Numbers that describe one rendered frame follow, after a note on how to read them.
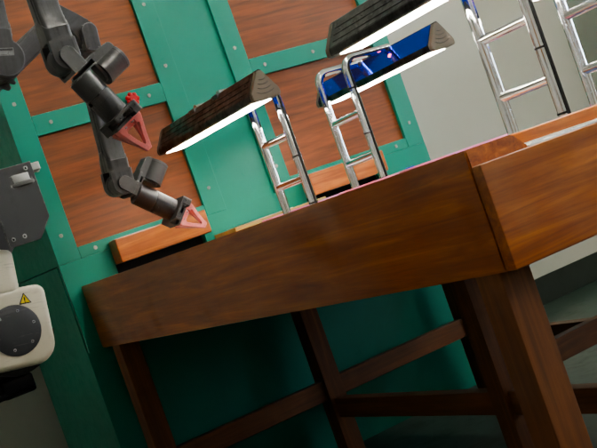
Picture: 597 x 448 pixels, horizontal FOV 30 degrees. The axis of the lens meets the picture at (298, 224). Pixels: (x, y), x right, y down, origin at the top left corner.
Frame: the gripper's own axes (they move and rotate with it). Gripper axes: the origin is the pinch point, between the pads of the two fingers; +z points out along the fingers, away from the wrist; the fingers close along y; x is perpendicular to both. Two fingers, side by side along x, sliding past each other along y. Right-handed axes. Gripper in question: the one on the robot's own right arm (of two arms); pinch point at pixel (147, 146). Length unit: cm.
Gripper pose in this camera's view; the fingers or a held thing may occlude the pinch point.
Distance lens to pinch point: 236.6
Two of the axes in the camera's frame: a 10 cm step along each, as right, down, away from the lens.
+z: 6.7, 7.1, 2.3
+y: -4.7, 1.5, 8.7
